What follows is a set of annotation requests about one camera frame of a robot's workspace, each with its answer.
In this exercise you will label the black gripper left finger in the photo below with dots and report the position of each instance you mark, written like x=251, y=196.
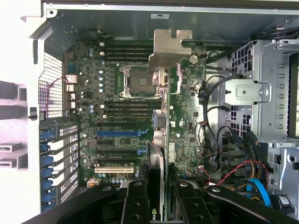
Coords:
x=136, y=205

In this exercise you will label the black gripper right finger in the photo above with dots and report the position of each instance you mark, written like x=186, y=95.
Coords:
x=191, y=207

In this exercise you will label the white expansion slot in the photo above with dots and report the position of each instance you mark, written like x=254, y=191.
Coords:
x=114, y=169

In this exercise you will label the white power connector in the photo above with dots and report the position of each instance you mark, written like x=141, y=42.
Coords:
x=93, y=183

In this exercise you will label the long black expansion slot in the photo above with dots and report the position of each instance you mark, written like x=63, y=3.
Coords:
x=116, y=152
x=116, y=160
x=116, y=126

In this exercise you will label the silver chipset heatsink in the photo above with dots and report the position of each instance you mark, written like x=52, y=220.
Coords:
x=172, y=151

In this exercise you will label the short black expansion slot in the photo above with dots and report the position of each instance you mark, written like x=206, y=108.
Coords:
x=104, y=142

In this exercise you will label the blue expansion slot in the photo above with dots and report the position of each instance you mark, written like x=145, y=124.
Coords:
x=116, y=134

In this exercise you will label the green RAM stick with label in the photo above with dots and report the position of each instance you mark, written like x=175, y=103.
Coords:
x=130, y=117

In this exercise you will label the blue card retention clip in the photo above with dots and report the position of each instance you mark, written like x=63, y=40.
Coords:
x=44, y=147
x=46, y=161
x=47, y=173
x=45, y=135
x=46, y=185
x=47, y=198

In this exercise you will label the black round part with label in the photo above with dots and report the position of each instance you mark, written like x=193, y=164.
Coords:
x=282, y=204

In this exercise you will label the black RAM slot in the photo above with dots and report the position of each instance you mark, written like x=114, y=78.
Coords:
x=126, y=47
x=126, y=51
x=130, y=107
x=126, y=56
x=130, y=112
x=126, y=60
x=130, y=102

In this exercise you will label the green motherboard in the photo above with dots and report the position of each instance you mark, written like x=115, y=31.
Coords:
x=187, y=112

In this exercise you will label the silver locking lever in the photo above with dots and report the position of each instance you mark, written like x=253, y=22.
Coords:
x=140, y=95
x=135, y=67

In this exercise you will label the CPU socket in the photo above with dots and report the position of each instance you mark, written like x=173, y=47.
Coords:
x=137, y=81

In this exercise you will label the silver coin battery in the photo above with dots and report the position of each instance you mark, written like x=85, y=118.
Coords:
x=193, y=59

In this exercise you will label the grey printed parts rack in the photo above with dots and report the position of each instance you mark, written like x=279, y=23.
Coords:
x=11, y=112

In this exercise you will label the silver disk bay cage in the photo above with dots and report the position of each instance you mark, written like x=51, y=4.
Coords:
x=268, y=70

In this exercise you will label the dark grey PC case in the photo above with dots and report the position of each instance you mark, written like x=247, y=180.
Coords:
x=116, y=25

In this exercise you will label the white barcode sticker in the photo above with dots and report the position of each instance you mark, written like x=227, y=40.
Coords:
x=160, y=16

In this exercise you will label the grey metal bay bracket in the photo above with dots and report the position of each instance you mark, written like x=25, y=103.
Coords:
x=289, y=168

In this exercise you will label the black case lock switch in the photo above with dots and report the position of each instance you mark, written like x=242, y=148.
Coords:
x=32, y=113

